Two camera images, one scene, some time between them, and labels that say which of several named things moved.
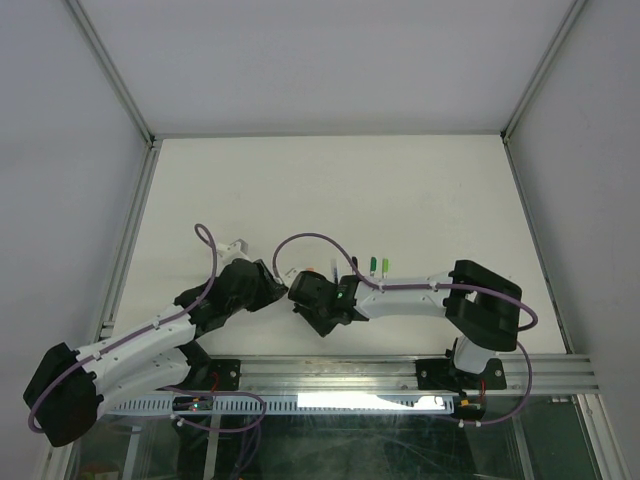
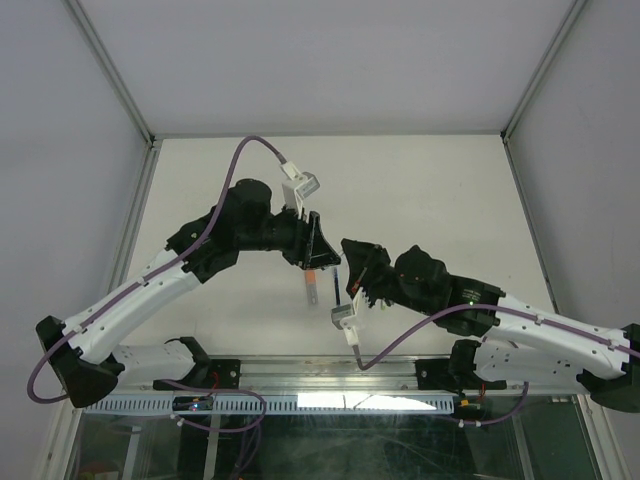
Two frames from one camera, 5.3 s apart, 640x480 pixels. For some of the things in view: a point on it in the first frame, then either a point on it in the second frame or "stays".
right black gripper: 322,329 → 362,256
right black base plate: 436,374 stays
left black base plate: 224,375 stays
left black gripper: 269,289 → 310,247
